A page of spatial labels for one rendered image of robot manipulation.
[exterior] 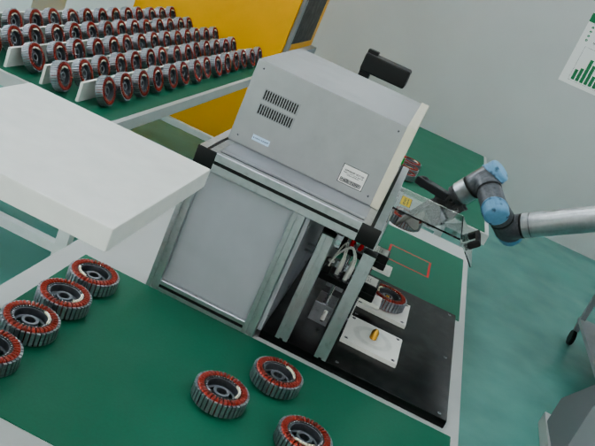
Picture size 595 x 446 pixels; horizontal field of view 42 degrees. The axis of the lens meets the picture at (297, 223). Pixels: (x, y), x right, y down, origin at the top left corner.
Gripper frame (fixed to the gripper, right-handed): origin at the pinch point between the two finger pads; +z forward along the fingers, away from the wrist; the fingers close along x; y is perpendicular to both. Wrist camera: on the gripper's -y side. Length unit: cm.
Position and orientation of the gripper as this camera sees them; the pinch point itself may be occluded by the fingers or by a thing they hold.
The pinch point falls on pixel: (403, 220)
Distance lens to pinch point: 250.4
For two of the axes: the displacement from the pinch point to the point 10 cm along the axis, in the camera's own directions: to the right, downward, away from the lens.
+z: -7.2, 4.8, 4.9
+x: 5.2, -0.9, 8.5
